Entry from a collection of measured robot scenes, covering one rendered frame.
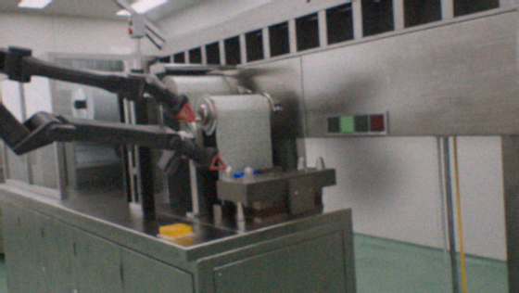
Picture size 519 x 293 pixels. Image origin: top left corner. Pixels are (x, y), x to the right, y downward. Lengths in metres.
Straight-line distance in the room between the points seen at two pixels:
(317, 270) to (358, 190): 3.13
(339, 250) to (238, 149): 0.49
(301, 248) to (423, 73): 0.64
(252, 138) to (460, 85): 0.72
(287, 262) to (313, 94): 0.60
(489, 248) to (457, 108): 2.80
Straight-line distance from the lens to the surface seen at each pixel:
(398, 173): 4.44
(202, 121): 1.68
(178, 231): 1.45
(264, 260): 1.49
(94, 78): 1.63
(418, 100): 1.48
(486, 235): 4.14
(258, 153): 1.76
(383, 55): 1.56
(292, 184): 1.58
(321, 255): 1.65
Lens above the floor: 1.23
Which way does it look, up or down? 3 degrees down
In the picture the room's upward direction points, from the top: 4 degrees counter-clockwise
